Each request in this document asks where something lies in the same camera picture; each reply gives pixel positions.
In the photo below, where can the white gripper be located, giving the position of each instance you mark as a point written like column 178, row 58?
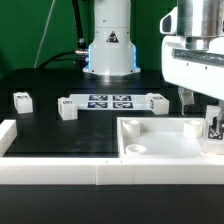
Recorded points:
column 201, row 72

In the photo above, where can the white square tabletop part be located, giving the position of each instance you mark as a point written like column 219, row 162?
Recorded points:
column 148, row 137

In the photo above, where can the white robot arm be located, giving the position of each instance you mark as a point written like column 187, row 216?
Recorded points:
column 112, row 55

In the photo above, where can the white U-shaped fence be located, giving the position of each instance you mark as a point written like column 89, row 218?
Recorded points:
column 208, row 169

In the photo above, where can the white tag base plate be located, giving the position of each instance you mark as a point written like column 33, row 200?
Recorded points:
column 109, row 102

